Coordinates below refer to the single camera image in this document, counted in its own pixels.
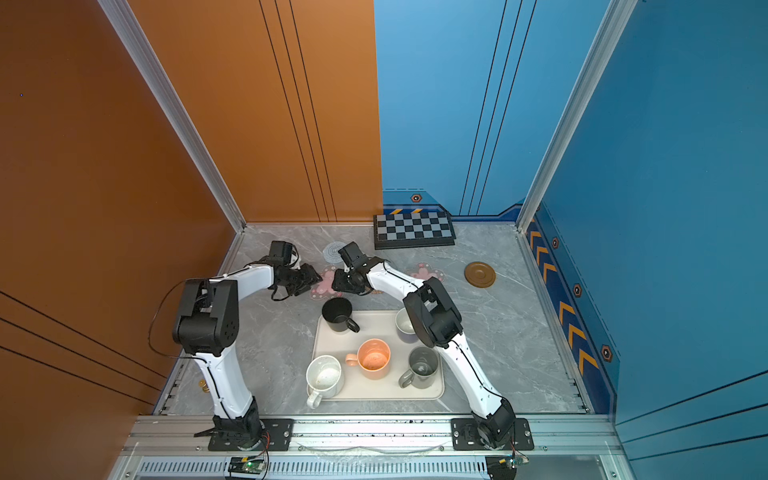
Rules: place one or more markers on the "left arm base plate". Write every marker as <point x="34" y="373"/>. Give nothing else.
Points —
<point x="271" y="434"/>

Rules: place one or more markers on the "brown wooden coaster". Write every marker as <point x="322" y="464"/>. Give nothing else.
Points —
<point x="480" y="274"/>

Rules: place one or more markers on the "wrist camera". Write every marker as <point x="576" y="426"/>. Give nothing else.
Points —
<point x="352" y="256"/>
<point x="281" y="253"/>

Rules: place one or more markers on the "lavender mug white inside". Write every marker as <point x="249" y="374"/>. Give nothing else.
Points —
<point x="404" y="328"/>

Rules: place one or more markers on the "cream serving tray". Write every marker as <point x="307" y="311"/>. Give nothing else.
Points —
<point x="378" y="324"/>

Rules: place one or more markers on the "pink flower coaster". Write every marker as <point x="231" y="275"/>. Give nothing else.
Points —
<point x="323" y="290"/>
<point x="424" y="271"/>

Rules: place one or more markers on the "green circuit board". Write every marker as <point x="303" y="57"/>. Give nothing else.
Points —
<point x="247" y="467"/>

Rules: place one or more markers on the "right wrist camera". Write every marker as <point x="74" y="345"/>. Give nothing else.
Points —
<point x="352" y="256"/>

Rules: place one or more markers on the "folded checkerboard box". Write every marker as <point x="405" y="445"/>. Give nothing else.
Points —
<point x="413" y="230"/>

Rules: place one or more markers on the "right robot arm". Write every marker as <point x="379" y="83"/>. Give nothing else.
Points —
<point x="438" y="325"/>

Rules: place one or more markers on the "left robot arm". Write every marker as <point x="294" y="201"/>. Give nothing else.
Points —
<point x="207" y="327"/>

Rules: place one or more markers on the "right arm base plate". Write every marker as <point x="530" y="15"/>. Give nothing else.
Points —
<point x="469" y="434"/>

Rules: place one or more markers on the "grey green mug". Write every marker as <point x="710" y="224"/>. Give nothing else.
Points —
<point x="422" y="369"/>

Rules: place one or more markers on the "right small circuit board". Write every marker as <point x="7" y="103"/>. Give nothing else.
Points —
<point x="504" y="467"/>

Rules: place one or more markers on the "black mug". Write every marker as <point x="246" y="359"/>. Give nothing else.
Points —
<point x="337" y="313"/>

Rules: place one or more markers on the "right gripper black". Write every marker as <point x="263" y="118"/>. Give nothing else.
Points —
<point x="337" y="283"/>

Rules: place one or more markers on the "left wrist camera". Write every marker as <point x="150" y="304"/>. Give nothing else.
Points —
<point x="281" y="253"/>

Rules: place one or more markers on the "orange pink mug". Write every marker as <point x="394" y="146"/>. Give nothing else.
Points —
<point x="372" y="358"/>

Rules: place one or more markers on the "light blue woven coaster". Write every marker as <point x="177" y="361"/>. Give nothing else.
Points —
<point x="331" y="252"/>

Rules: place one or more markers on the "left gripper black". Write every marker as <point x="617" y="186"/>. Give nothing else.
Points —
<point x="310" y="279"/>

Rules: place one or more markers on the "aluminium front rail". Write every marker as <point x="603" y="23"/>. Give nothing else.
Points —
<point x="552" y="434"/>

